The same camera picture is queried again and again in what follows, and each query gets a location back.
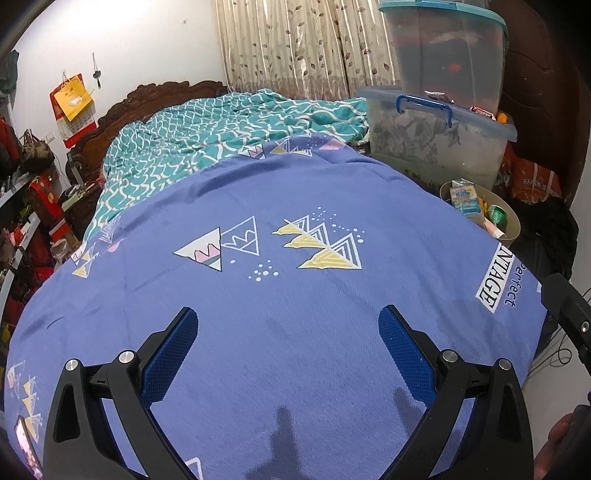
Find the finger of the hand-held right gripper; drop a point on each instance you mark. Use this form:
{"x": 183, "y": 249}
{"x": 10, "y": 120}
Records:
{"x": 568, "y": 304}

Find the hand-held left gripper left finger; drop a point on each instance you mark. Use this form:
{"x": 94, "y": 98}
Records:
{"x": 168, "y": 355}

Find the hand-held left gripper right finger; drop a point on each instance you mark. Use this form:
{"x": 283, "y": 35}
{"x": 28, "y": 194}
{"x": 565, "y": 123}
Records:
{"x": 406, "y": 355}

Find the beige round waste bin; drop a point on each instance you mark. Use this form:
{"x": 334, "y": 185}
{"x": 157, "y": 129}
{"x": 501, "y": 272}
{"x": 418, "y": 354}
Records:
{"x": 512, "y": 226}

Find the crushed green drink can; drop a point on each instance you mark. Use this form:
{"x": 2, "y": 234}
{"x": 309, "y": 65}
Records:
{"x": 498, "y": 214}

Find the light blue drink carton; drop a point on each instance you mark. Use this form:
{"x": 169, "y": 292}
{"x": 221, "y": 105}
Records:
{"x": 464, "y": 198}

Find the person's right hand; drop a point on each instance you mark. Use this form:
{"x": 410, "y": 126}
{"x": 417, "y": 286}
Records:
{"x": 561, "y": 434}

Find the black cloth bag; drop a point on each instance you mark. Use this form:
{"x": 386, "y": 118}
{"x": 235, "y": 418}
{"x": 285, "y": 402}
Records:
{"x": 549, "y": 235}

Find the orange red plastic bag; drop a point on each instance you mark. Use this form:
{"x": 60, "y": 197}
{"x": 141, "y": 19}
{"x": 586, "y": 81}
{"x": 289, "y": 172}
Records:
{"x": 531, "y": 180}

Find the smartphone in dark case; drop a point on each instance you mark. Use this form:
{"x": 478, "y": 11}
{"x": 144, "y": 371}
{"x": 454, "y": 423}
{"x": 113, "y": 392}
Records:
{"x": 27, "y": 447}

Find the dark wooden nightstand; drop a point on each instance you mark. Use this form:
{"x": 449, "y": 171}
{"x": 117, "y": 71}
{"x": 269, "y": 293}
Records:
{"x": 81, "y": 203}

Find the blue printed bedsheet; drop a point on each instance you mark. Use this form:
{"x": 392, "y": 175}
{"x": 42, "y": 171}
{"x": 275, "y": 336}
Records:
{"x": 277, "y": 194}

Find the red gift box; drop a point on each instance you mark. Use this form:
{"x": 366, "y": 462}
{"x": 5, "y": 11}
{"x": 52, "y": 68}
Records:
{"x": 46, "y": 203}

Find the tiny orange fruit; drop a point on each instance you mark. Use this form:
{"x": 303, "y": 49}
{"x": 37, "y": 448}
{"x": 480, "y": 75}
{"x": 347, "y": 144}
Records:
{"x": 505, "y": 119}

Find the grey metal shelf rack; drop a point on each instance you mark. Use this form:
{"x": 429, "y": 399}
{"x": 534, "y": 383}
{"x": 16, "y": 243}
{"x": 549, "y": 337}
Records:
{"x": 14, "y": 221}

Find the red snack packet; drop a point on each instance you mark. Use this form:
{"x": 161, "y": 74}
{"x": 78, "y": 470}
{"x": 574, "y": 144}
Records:
{"x": 482, "y": 113}

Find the teal patterned quilt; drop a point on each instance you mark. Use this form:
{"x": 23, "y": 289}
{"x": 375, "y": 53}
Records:
{"x": 207, "y": 124}

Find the dark brown wooden door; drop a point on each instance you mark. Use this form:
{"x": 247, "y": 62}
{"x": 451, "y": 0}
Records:
{"x": 545, "y": 69}

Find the brown handbag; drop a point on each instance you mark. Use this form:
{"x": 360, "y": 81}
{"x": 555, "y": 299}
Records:
{"x": 34, "y": 152}

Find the silver snack packet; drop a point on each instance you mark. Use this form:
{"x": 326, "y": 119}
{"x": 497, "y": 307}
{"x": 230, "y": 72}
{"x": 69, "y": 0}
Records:
{"x": 438, "y": 97}

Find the carved wooden headboard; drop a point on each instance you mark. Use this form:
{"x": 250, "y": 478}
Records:
{"x": 124, "y": 104}

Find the teal lidded plastic storage box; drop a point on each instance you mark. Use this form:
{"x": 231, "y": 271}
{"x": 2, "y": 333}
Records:
{"x": 443, "y": 50}

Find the leaf patterned curtain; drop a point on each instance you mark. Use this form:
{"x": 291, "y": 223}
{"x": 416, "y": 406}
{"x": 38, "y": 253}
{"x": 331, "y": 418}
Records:
{"x": 304, "y": 46}

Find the red yellow wall calendar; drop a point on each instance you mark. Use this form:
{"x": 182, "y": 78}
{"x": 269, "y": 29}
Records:
{"x": 74, "y": 106}

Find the hanging wall ornament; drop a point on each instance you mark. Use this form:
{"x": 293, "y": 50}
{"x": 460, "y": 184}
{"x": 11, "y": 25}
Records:
{"x": 96, "y": 69}

